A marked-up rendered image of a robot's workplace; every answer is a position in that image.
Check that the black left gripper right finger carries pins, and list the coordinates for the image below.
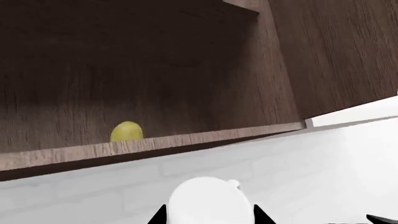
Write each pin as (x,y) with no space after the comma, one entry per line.
(260,215)

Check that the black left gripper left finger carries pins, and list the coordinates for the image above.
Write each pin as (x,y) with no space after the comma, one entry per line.
(159,217)

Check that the white ceramic mug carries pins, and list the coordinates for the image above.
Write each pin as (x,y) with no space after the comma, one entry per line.
(208,200)

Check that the dark wooden open cabinet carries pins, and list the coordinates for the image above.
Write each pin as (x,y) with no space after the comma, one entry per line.
(140,77)

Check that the dark wooden cabinet door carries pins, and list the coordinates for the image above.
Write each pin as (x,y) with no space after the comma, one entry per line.
(335,51)

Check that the yellow lemon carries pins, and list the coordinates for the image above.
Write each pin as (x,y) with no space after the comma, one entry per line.
(127,132)

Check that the black pointed object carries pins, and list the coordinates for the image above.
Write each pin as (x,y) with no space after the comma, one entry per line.
(381,219)

